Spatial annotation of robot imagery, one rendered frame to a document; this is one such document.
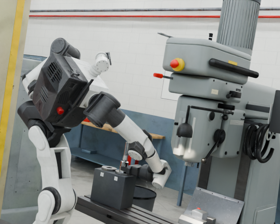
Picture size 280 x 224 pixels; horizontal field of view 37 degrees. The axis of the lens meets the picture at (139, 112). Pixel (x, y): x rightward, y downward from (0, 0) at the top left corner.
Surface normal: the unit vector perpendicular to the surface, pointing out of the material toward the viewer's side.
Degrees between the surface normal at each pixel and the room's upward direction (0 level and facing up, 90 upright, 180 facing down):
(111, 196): 90
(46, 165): 115
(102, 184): 90
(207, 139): 90
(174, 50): 90
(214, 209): 63
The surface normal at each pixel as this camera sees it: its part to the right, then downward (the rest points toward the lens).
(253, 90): 0.75, 0.15
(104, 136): -0.64, -0.06
